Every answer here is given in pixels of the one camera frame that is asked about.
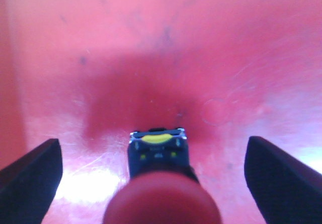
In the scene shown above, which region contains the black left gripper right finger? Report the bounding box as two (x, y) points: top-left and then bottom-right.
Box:
(244, 136), (321, 223)

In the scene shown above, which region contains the red mushroom push button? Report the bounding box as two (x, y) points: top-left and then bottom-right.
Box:
(102, 128), (222, 223)

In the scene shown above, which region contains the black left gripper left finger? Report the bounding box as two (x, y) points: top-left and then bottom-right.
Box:
(1, 139), (62, 223)

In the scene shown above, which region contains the red plastic tray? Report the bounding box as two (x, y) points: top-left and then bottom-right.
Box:
(1, 0), (321, 223)

